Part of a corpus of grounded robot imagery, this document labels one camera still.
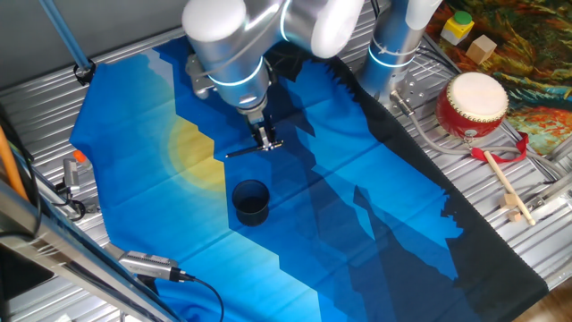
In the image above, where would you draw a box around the wooden drumstick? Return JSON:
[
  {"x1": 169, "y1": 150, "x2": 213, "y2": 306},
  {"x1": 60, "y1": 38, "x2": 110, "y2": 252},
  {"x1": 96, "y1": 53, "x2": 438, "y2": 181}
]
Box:
[{"x1": 483, "y1": 150, "x2": 537, "y2": 227}]

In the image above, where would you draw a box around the red drum strap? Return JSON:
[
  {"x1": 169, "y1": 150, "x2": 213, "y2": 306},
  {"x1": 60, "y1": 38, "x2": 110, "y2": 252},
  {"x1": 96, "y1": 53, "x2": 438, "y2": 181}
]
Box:
[{"x1": 470, "y1": 131, "x2": 530, "y2": 165}]

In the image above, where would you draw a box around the orange pole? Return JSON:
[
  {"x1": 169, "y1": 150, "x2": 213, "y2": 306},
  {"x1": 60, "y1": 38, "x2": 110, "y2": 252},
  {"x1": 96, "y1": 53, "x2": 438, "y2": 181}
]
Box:
[{"x1": 0, "y1": 124, "x2": 29, "y2": 202}]

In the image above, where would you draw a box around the dark mesh pen holder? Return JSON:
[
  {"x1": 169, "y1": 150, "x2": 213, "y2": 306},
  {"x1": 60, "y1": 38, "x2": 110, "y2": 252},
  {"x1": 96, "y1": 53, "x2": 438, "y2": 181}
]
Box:
[{"x1": 231, "y1": 179, "x2": 272, "y2": 227}]

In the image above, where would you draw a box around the black camera cable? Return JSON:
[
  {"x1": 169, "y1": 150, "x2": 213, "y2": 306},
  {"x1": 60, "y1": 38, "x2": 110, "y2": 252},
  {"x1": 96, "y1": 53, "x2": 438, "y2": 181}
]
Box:
[{"x1": 178, "y1": 272, "x2": 225, "y2": 322}]

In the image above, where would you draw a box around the black pole clamp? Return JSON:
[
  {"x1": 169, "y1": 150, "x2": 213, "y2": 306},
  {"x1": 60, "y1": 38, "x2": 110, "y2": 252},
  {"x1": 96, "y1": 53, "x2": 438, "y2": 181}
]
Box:
[{"x1": 72, "y1": 57, "x2": 97, "y2": 87}]

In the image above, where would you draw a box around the silver camera with black plug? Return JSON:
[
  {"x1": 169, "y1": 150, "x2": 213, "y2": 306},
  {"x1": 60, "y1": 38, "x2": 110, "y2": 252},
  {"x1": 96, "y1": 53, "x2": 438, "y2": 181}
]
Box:
[{"x1": 116, "y1": 250, "x2": 182, "y2": 283}]

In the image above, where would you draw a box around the black stand cable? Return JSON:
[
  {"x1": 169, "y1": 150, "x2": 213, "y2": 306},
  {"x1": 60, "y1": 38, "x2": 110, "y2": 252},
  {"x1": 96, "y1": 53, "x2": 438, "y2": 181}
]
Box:
[{"x1": 53, "y1": 181, "x2": 88, "y2": 223}]

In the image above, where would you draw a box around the colourful painting cloth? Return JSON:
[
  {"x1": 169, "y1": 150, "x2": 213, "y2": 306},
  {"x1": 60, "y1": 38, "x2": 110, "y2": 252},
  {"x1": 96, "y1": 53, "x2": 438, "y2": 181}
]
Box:
[{"x1": 424, "y1": 0, "x2": 572, "y2": 157}]

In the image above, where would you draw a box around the red drum with white skin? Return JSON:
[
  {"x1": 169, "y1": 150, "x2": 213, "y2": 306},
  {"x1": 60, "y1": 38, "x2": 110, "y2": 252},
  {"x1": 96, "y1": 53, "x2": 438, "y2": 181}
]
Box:
[{"x1": 434, "y1": 72, "x2": 510, "y2": 140}]

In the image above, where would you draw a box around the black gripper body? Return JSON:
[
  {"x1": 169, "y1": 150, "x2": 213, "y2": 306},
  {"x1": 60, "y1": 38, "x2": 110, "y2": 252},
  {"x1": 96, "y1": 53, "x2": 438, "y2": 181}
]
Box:
[{"x1": 239, "y1": 103, "x2": 274, "y2": 134}]

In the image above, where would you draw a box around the metal frame beam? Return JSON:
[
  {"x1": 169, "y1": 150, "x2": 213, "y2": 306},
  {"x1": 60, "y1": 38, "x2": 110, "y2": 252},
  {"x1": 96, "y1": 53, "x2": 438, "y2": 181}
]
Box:
[{"x1": 0, "y1": 178, "x2": 184, "y2": 322}]

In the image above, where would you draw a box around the blue pole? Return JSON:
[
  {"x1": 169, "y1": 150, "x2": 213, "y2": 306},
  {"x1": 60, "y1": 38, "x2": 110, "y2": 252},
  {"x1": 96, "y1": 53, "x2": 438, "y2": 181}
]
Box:
[{"x1": 38, "y1": 0, "x2": 93, "y2": 72}]

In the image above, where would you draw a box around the blue mountain print cloth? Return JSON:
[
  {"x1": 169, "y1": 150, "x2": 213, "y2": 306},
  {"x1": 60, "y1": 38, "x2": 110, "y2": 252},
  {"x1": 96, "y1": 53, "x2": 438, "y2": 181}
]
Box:
[{"x1": 69, "y1": 21, "x2": 550, "y2": 322}]

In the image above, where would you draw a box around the aluminium rail bracket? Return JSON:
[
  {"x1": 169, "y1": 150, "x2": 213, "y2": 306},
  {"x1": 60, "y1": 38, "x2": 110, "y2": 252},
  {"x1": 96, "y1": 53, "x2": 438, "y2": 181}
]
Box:
[{"x1": 525, "y1": 169, "x2": 572, "y2": 216}]

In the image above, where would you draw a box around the black pen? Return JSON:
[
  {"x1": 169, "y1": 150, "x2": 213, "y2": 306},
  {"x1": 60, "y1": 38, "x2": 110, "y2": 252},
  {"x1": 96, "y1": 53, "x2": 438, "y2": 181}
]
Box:
[{"x1": 224, "y1": 140, "x2": 284, "y2": 159}]

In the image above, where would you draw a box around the orange capped marker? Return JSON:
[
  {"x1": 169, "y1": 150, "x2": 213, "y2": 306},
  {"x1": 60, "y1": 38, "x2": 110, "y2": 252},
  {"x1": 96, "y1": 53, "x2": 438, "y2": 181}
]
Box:
[{"x1": 72, "y1": 149, "x2": 93, "y2": 174}]

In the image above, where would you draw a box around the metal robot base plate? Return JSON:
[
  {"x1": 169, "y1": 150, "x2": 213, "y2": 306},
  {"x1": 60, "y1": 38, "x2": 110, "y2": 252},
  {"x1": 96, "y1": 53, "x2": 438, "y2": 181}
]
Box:
[{"x1": 374, "y1": 69, "x2": 430, "y2": 115}]

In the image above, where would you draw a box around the wooden cube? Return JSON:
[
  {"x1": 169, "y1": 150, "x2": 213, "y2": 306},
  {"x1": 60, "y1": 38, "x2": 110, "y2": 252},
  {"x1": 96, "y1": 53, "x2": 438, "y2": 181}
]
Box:
[{"x1": 465, "y1": 34, "x2": 498, "y2": 65}]

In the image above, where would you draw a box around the yellow box with green button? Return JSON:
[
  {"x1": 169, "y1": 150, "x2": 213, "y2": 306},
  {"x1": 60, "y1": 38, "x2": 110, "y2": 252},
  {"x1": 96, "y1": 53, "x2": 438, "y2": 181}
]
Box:
[{"x1": 440, "y1": 10, "x2": 475, "y2": 47}]

